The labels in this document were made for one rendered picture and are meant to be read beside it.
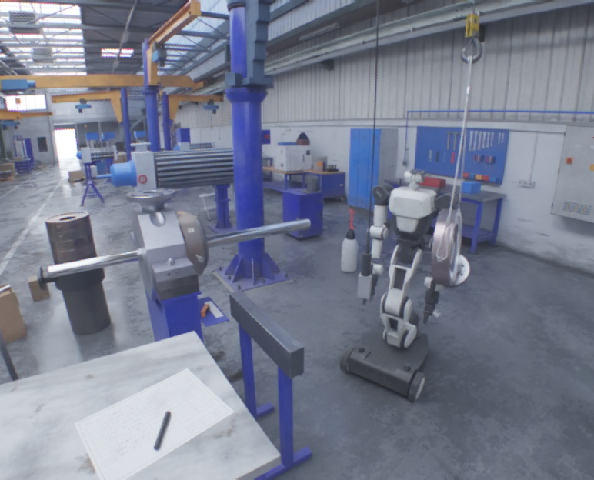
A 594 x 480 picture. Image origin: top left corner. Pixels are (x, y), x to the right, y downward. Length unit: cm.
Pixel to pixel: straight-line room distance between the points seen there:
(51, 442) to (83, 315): 224
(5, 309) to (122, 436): 266
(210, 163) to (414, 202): 405
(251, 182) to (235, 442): 298
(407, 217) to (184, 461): 173
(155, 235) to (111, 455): 101
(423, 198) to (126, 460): 188
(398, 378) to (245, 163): 255
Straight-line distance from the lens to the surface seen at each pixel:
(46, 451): 126
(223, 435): 112
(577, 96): 572
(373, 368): 246
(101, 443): 120
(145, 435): 117
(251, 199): 372
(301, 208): 528
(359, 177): 729
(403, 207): 214
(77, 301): 337
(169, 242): 172
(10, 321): 375
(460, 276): 199
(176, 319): 175
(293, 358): 143
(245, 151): 366
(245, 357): 197
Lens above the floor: 171
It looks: 18 degrees down
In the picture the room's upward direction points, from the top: straight up
